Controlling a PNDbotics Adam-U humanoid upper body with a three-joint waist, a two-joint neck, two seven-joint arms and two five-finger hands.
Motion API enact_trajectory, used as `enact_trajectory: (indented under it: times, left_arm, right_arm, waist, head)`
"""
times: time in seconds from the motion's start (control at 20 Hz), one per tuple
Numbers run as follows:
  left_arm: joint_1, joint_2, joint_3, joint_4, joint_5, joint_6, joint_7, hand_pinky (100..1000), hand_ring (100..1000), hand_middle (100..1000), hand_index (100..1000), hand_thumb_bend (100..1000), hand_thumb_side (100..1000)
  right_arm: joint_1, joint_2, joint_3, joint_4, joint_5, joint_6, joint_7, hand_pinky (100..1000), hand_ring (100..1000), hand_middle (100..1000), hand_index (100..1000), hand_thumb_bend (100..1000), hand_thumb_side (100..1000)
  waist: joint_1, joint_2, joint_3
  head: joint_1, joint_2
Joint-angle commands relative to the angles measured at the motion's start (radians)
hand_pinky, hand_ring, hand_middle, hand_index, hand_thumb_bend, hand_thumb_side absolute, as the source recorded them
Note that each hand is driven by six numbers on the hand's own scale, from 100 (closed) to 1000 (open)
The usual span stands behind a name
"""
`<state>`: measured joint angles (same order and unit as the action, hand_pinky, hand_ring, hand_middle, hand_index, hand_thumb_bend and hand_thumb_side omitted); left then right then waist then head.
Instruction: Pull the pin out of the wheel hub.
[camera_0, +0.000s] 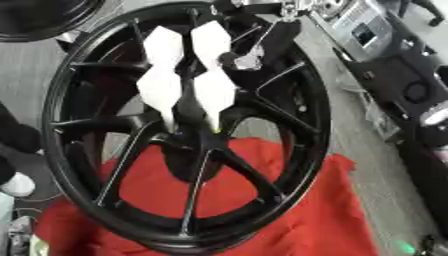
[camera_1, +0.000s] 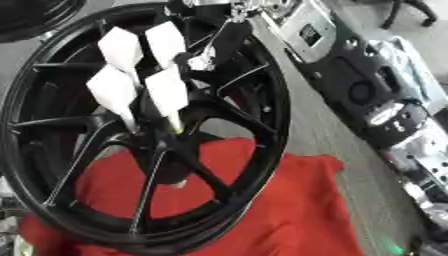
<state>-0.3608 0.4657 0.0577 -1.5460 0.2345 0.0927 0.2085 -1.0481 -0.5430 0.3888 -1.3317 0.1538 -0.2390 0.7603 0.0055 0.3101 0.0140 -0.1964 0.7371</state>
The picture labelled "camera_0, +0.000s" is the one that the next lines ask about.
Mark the black round tyre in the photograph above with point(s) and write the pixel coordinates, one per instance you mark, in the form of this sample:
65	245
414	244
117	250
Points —
35	20

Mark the black spoked wheel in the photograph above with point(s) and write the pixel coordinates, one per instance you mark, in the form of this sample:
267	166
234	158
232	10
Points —
175	230

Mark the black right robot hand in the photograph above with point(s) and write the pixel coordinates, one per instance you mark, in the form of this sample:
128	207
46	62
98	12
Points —
283	40

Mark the black chair leg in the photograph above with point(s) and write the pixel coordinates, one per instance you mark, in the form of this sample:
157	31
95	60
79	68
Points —
429	11

